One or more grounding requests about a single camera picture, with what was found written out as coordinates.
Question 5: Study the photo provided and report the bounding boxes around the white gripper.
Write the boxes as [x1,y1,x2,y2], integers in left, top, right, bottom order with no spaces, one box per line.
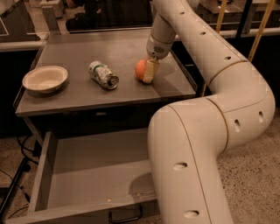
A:
[143,34,173,84]

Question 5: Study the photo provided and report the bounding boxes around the orange fruit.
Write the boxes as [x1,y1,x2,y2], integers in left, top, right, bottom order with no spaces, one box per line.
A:
[135,59,147,81]

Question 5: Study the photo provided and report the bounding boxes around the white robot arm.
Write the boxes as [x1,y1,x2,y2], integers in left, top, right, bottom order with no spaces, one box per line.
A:
[147,0,275,224]

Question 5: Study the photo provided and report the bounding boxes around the grey cabinet with top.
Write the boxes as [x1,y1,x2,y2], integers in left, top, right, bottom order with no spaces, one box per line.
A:
[13,1,198,147]

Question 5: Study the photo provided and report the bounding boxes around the open grey top drawer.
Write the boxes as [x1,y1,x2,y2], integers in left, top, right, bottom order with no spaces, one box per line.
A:
[5,129,159,224]

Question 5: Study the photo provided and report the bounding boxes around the crushed green white can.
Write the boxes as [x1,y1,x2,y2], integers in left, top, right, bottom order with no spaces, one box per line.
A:
[88,61,119,90]

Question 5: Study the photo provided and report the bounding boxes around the person in dark clothes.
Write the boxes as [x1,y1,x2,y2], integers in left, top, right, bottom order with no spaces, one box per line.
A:
[66,0,152,32]

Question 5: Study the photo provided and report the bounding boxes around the white paper bowl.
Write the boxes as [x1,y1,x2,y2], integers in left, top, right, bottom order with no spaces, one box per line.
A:
[22,66,68,94]

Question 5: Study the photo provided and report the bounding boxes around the yellow hand truck frame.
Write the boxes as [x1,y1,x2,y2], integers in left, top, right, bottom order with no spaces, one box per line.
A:
[215,0,276,62]

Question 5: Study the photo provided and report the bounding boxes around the white horizontal rail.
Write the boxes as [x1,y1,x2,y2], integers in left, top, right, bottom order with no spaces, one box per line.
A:
[0,26,280,53]

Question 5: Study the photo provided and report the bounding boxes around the black floor cables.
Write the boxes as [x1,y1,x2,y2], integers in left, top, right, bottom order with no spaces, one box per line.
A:
[0,135,42,220]

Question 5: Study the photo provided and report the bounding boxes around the black drawer handle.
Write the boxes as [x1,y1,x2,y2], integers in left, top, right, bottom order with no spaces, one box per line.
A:
[108,205,144,224]

